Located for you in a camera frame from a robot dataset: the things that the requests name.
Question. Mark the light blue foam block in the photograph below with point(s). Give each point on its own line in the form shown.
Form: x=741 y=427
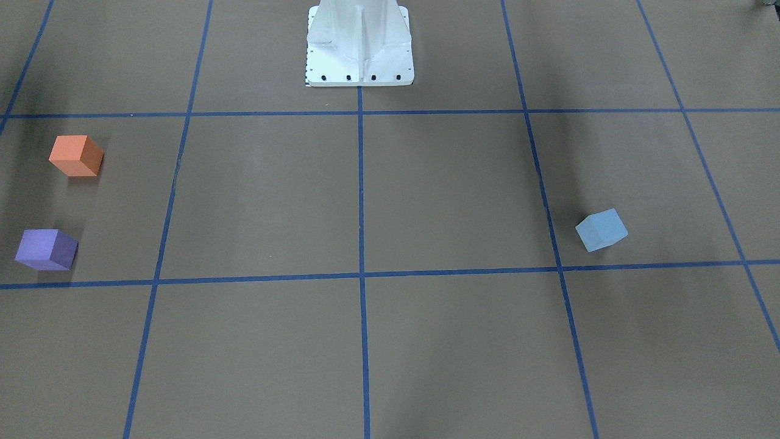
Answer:
x=601 y=229

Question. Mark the orange foam block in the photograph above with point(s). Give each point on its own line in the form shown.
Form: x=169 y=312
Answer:
x=76 y=156

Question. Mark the purple foam block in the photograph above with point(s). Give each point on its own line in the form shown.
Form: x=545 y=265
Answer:
x=47 y=250

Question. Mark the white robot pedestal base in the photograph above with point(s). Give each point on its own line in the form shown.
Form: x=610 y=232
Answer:
x=359 y=44

